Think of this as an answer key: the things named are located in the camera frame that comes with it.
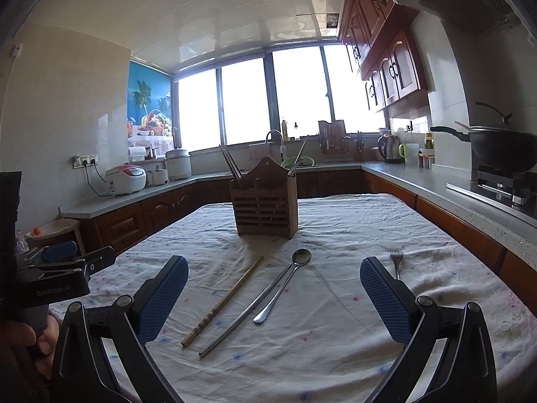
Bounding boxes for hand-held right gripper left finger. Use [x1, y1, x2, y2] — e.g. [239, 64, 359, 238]
[50, 255, 189, 403]

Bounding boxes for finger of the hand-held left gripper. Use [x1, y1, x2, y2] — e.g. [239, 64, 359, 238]
[24, 241, 80, 264]
[27, 246, 116, 280]

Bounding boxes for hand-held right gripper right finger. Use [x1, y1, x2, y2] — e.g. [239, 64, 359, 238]
[359, 256, 498, 403]

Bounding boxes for metal fork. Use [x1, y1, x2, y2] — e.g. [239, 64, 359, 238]
[388, 250, 404, 281]

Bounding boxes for metal chopstick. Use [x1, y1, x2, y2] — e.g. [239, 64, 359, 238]
[231, 150, 245, 188]
[199, 262, 295, 358]
[228, 147, 243, 189]

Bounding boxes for metal spoon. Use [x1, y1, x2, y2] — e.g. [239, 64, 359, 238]
[252, 248, 313, 325]

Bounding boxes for wooden utensil holder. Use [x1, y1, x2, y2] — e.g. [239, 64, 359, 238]
[229, 156, 299, 239]

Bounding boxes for person's left hand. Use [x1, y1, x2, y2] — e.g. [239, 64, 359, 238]
[0, 316, 59, 381]

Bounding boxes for wooden stool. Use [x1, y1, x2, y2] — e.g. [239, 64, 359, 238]
[31, 218, 87, 258]

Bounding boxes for wooden lower cabinets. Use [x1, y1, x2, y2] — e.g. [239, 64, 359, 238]
[79, 167, 537, 305]

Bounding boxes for wooden cabinets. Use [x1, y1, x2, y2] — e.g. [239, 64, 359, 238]
[79, 167, 537, 305]
[337, 0, 429, 113]

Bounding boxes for white floral tablecloth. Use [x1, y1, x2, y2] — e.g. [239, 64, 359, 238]
[48, 193, 537, 403]

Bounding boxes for red and white rice cooker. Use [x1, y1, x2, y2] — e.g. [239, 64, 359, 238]
[104, 165, 147, 196]

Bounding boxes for grey kitchen countertop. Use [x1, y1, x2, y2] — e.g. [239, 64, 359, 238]
[61, 163, 537, 253]

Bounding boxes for large white electric cooker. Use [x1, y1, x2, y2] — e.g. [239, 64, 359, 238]
[164, 147, 193, 181]

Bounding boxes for dark wooden chopstick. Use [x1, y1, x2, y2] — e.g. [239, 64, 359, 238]
[291, 135, 309, 175]
[218, 144, 238, 190]

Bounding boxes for electric kettle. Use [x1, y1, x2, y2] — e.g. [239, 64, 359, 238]
[376, 132, 404, 165]

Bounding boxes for green colander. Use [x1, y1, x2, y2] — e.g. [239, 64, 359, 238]
[280, 155, 318, 168]

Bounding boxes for gas stove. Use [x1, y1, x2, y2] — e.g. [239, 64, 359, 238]
[446, 165, 537, 220]

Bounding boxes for wooden knife block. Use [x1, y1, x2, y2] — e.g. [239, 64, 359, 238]
[317, 119, 351, 156]

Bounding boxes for curved kitchen faucet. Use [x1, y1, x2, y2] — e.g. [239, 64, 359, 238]
[265, 130, 288, 163]

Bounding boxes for black wok with lid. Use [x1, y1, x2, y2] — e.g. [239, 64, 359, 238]
[430, 101, 537, 169]

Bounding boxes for kitchen window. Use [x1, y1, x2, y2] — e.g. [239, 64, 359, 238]
[174, 44, 392, 152]

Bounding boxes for wooden upper cabinets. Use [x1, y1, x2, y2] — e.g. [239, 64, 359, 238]
[337, 0, 429, 113]

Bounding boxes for black power cord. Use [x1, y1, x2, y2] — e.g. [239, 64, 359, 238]
[86, 162, 111, 197]

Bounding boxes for white wall socket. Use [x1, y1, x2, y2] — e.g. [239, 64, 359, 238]
[71, 154, 100, 170]

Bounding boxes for fruit wall poster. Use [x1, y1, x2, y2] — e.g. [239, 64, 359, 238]
[127, 60, 174, 137]

